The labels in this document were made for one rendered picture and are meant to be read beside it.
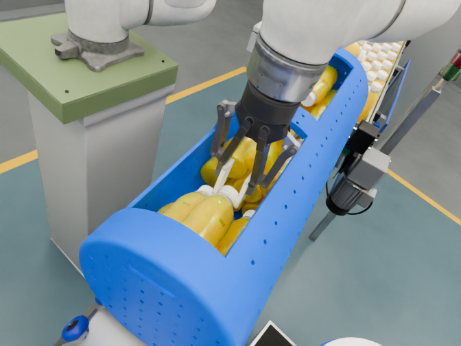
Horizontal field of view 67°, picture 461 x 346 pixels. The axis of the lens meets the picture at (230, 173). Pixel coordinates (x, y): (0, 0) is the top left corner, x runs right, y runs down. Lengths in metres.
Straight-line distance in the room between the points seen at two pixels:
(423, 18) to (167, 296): 0.46
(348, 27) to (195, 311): 0.37
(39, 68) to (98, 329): 0.62
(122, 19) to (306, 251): 1.62
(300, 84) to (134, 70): 0.67
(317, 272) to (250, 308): 1.61
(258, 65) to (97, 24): 0.62
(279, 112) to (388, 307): 1.91
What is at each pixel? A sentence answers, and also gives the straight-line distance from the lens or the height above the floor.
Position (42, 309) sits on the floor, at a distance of 1.76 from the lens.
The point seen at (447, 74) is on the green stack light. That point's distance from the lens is 1.56.
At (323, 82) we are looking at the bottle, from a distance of 1.03.
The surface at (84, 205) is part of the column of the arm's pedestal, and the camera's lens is 1.29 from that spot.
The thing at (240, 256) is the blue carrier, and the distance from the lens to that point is 0.49.
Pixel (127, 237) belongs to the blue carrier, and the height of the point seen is 1.22.
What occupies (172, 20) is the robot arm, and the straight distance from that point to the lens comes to 1.05.
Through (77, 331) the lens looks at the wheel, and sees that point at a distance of 0.67.
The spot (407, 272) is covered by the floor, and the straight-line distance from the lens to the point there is 2.49.
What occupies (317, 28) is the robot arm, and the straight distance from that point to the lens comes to 0.38.
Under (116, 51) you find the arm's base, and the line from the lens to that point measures 1.03.
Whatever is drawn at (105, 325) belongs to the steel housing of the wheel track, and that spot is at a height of 0.93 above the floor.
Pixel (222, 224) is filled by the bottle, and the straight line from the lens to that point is 0.56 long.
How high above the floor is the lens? 1.62
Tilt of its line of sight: 45 degrees down
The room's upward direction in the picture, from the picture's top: 23 degrees clockwise
